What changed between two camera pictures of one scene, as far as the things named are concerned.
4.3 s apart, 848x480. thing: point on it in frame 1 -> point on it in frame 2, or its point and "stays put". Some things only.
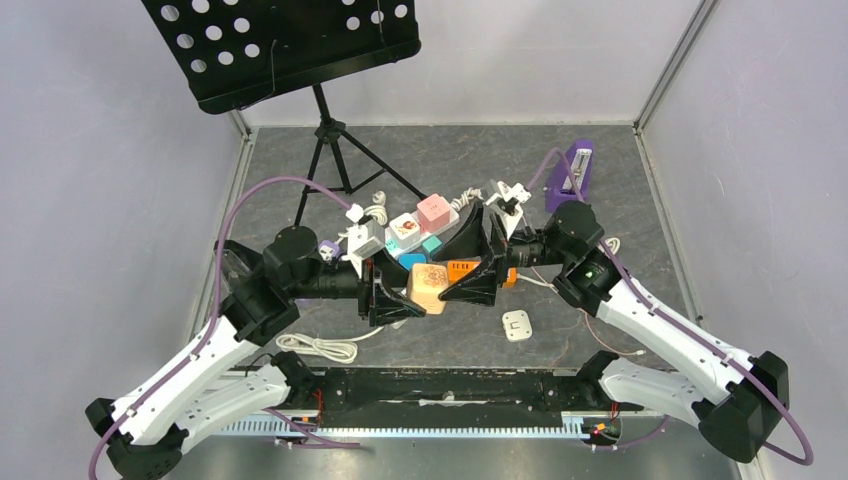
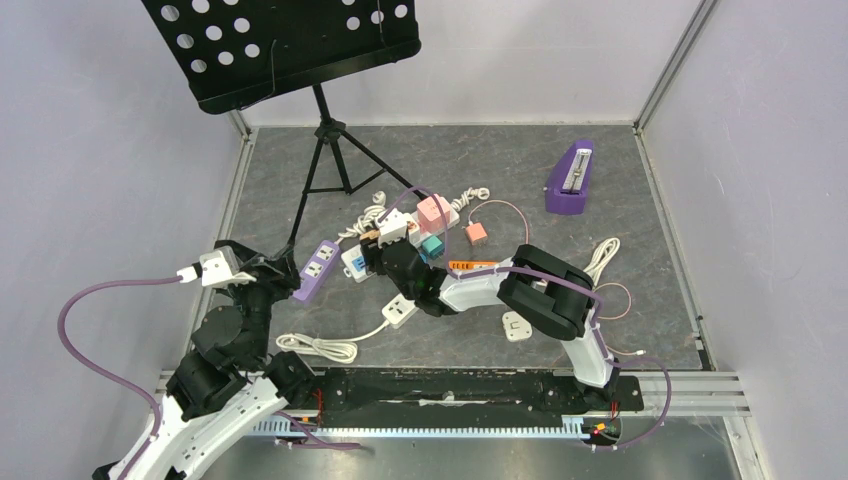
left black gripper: (382, 306) -> (282, 265)
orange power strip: (457, 269) stays put
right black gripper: (499, 251) -> (382, 249)
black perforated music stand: (233, 54) stays put
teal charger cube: (432, 244) stays put
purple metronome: (571, 176) stays put
